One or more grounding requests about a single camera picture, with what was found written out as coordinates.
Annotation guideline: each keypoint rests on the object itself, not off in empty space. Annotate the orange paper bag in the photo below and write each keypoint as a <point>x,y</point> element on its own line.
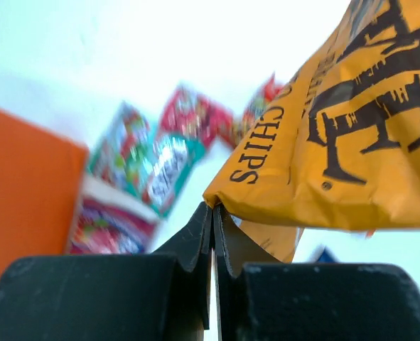
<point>40,179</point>

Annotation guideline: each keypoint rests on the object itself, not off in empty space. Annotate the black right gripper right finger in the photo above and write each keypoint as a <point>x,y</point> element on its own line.
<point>260,298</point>

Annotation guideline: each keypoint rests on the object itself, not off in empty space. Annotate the yellow potato chips bag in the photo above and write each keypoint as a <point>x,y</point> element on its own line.
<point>339,146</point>

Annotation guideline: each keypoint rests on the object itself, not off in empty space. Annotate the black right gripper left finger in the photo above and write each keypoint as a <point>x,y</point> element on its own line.
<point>163,295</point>

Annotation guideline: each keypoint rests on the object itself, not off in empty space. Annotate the red nuts snack packet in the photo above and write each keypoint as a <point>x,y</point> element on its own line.
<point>255,108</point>

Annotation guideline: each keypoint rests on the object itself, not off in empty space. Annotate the purple Fox's candy bag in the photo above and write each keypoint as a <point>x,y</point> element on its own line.
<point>109,221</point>

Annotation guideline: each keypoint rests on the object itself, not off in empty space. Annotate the teal Fox's candy bag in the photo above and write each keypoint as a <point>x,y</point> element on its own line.
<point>143,160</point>

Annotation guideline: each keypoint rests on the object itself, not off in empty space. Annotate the pink candy packet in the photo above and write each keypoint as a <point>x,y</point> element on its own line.
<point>194,116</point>

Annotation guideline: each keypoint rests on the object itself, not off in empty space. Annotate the blue chips bag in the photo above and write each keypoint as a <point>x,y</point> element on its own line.
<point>324,255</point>

